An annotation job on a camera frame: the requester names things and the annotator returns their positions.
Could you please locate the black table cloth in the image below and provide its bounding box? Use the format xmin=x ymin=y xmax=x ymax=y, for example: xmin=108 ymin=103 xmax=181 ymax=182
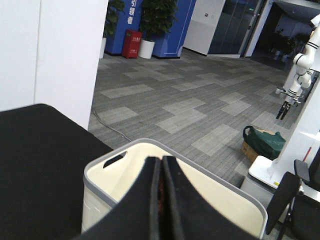
xmin=0 ymin=104 xmax=111 ymax=240

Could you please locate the cardboard box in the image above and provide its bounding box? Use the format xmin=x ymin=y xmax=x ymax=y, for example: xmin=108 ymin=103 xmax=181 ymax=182
xmin=241 ymin=125 xmax=268 ymax=163

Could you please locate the blue wall panel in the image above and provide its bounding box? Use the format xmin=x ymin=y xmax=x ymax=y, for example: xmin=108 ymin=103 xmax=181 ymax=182
xmin=104 ymin=0 xmax=196 ymax=59

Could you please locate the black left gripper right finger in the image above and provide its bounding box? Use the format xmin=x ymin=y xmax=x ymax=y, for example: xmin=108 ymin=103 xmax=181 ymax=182
xmin=162 ymin=156 xmax=257 ymax=240

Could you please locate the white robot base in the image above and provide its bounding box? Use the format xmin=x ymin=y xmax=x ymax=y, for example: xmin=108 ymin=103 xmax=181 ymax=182
xmin=240 ymin=79 xmax=320 ymax=207

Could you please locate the white basket with grey rim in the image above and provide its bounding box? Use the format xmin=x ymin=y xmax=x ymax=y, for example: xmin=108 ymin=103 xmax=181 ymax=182
xmin=81 ymin=138 xmax=268 ymax=239

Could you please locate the grey floor cable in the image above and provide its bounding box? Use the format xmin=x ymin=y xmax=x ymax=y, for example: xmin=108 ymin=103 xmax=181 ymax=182
xmin=90 ymin=106 xmax=132 ymax=142

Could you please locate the green bag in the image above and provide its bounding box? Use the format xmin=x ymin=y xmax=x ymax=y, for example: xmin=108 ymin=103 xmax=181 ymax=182
xmin=242 ymin=125 xmax=286 ymax=160

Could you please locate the red fire extinguisher box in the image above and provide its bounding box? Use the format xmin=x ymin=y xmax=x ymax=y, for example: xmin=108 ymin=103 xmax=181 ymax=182
xmin=121 ymin=29 xmax=142 ymax=59

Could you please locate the black office chair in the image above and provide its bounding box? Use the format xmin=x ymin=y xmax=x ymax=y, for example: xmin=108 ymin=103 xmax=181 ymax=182
xmin=265 ymin=151 xmax=320 ymax=240

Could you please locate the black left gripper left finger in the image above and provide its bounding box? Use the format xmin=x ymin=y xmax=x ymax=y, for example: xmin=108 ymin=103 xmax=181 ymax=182
xmin=75 ymin=157 xmax=160 ymax=240

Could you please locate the potted plant in white pot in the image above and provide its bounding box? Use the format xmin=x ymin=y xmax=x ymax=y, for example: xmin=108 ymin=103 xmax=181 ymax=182
xmin=138 ymin=0 xmax=178 ymax=59

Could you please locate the potted plant at left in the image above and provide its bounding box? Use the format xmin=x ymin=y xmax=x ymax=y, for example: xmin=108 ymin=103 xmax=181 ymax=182
xmin=99 ymin=0 xmax=125 ymax=59

